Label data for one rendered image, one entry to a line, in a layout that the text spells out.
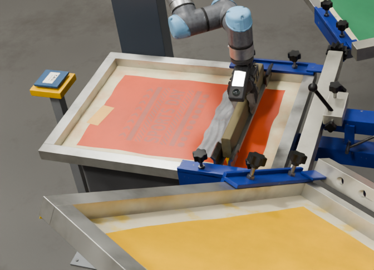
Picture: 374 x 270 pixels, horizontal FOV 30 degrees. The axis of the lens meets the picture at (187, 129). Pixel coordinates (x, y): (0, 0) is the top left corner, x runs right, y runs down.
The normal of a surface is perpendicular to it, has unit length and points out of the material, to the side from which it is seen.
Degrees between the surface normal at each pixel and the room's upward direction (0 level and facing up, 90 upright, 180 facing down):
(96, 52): 0
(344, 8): 0
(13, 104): 0
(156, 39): 90
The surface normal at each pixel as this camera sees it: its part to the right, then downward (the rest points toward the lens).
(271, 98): -0.12, -0.77
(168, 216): 0.29, -0.91
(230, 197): 0.65, 0.41
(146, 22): -0.09, 0.63
